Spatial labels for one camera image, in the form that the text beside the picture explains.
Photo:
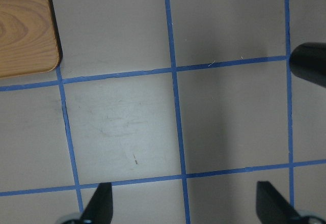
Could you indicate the dark wine bottle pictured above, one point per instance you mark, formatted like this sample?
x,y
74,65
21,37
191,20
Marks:
x,y
307,61

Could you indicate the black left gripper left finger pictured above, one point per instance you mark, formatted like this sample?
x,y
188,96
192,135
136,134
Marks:
x,y
100,207

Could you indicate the wooden tray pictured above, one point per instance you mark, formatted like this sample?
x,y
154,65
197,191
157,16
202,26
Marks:
x,y
30,41

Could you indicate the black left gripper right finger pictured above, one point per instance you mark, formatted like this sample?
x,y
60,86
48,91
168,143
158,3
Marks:
x,y
272,207

